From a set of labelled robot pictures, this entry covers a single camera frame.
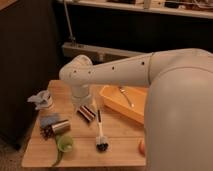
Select orange fruit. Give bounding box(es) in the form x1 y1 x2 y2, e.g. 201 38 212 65
138 139 146 156

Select yellow plastic bin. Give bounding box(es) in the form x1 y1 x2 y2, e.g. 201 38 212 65
99 85 147 124

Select white dish brush black bristles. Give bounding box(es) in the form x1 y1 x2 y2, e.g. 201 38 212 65
96 111 108 152

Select blue-grey sponge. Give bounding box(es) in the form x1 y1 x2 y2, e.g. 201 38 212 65
40 114 59 128

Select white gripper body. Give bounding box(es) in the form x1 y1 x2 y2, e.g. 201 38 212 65
71 85 92 104

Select wooden cutting board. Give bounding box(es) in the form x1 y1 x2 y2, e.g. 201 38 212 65
21 79 148 168

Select green plastic cup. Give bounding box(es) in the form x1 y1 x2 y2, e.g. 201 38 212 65
56 135 73 153

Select striped brown black block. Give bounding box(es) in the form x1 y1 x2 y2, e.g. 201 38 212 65
78 106 96 123

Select grey metal shelf rail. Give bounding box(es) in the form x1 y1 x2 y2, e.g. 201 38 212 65
62 42 141 62

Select metal spoon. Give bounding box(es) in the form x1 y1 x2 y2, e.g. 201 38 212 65
118 86 134 107

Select metal cylinder with dark brush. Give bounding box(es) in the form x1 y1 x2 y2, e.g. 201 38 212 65
40 120 70 139

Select green plastic spoon handle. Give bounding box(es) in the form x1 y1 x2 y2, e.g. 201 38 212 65
52 151 63 167

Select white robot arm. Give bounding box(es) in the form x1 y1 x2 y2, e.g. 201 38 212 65
59 48 213 171

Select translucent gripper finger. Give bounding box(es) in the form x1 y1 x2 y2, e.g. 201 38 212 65
74 103 80 110
86 97 94 109

